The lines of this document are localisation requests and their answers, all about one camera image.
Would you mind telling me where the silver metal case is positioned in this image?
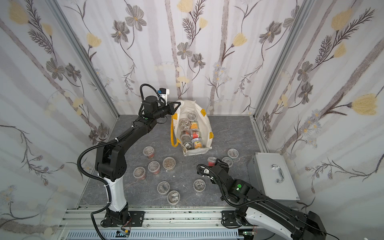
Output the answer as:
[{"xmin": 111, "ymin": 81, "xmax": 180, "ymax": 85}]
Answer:
[{"xmin": 248, "ymin": 153, "xmax": 300, "ymax": 206}]

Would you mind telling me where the red green label seed jar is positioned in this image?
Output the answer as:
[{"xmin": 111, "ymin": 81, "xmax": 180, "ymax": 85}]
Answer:
[{"xmin": 157, "ymin": 181, "xmax": 170, "ymax": 195}]

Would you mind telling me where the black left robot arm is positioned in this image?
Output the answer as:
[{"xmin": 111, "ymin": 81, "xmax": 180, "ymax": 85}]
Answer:
[{"xmin": 77, "ymin": 84, "xmax": 181, "ymax": 229}]

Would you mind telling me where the clear lid seed jar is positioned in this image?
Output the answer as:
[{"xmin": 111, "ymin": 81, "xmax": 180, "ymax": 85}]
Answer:
[{"xmin": 167, "ymin": 191, "xmax": 181, "ymax": 206}]

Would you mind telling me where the white canvas tote bag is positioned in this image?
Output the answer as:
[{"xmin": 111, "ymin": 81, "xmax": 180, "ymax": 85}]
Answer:
[{"xmin": 171, "ymin": 100, "xmax": 214, "ymax": 157}]

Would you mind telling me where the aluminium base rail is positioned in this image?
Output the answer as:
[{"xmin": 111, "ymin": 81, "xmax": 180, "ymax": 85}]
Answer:
[{"xmin": 59, "ymin": 206, "xmax": 235, "ymax": 230}]

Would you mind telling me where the white slotted cable duct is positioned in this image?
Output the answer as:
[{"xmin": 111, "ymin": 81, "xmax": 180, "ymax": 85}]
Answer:
[{"xmin": 65, "ymin": 229, "xmax": 245, "ymax": 240}]

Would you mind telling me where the orange label seed jar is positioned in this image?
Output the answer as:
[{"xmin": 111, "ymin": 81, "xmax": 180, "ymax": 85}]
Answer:
[{"xmin": 191, "ymin": 138, "xmax": 204, "ymax": 149}]

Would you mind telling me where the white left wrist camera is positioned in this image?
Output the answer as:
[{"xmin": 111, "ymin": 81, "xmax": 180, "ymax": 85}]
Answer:
[{"xmin": 158, "ymin": 88, "xmax": 170, "ymax": 103}]

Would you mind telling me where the clear lid jar in bag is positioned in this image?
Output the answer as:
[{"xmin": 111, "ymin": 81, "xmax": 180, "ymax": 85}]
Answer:
[{"xmin": 178, "ymin": 118, "xmax": 191, "ymax": 131}]

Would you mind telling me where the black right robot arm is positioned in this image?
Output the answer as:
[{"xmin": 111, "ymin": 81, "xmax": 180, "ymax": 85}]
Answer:
[{"xmin": 197, "ymin": 160, "xmax": 327, "ymax": 240}]

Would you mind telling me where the yellow stripe lid seed jar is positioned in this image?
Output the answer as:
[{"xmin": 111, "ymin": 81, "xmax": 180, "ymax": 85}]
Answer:
[{"xmin": 194, "ymin": 179, "xmax": 206, "ymax": 193}]

